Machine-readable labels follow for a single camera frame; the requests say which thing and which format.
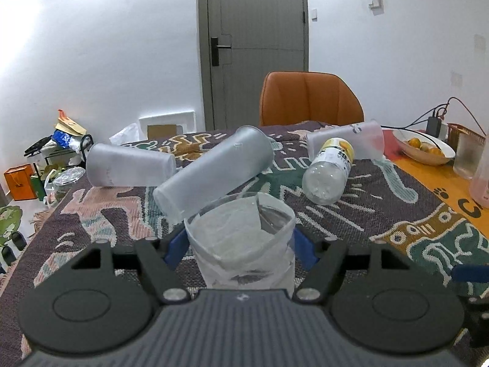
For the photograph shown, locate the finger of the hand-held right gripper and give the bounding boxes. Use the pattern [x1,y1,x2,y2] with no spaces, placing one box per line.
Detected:
[451,263,489,288]

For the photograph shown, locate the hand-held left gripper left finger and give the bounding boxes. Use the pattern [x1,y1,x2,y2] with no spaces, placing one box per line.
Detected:
[57,226,190,303]

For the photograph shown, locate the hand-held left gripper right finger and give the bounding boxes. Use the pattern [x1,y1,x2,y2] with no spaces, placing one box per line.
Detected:
[293,227,430,303]

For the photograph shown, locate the thin clear plastic cup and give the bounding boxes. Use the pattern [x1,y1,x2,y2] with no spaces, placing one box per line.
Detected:
[184,192,297,290]

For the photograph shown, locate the tall frosted plastic cup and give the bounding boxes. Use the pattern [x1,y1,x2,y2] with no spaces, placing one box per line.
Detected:
[153,125,275,226]

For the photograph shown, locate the frosted cup with small print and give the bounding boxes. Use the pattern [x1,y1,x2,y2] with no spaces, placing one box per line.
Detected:
[306,120,385,160]

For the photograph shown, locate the printed patterned blanket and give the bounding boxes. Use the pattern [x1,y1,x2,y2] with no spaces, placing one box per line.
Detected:
[0,121,489,367]

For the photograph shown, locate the clear bottle with yellow label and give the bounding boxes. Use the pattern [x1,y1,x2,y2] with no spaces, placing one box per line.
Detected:
[302,137,354,206]

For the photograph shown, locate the orange printed mat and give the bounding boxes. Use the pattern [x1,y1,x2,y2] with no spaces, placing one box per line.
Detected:
[382,129,489,220]

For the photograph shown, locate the brown cardboard piece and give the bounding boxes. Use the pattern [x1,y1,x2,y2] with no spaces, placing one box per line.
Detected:
[147,124,178,140]

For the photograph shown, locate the clear ribbed glass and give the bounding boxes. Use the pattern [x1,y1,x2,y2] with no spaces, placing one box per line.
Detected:
[453,132,484,180]

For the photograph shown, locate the white plastic bag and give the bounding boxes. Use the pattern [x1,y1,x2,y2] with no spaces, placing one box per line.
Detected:
[109,123,139,146]

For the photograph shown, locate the clear jar with lid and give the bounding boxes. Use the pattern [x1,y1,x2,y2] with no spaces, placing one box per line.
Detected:
[53,167,86,196]

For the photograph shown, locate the white framed board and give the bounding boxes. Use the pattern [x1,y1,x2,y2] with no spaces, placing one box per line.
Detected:
[138,110,197,140]

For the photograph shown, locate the white bowl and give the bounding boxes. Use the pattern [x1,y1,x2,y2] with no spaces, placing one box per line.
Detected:
[392,128,457,166]

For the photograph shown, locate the oranges in bowl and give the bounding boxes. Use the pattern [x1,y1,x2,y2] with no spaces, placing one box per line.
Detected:
[407,138,446,157]

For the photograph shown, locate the orange leather chair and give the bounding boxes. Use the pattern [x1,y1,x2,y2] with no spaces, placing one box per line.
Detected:
[259,71,365,127]

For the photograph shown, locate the black metal rack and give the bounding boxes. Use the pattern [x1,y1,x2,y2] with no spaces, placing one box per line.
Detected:
[24,134,95,178]

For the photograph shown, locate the brown paper bag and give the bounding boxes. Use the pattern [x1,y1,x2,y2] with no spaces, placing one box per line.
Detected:
[54,109,88,137]

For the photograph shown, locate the orange paper bag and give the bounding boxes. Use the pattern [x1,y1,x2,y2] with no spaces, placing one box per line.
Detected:
[3,163,38,202]

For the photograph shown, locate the grey door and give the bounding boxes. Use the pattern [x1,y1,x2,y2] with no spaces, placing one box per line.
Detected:
[196,0,310,131]

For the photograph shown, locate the brown wire basket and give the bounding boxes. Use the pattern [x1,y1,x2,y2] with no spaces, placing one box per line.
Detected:
[447,123,487,150]

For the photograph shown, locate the black power adapter with cables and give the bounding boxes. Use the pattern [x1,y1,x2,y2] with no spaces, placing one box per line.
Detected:
[435,97,489,138]

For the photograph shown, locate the black door lock handle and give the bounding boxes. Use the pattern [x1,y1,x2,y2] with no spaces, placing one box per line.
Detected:
[210,37,233,66]

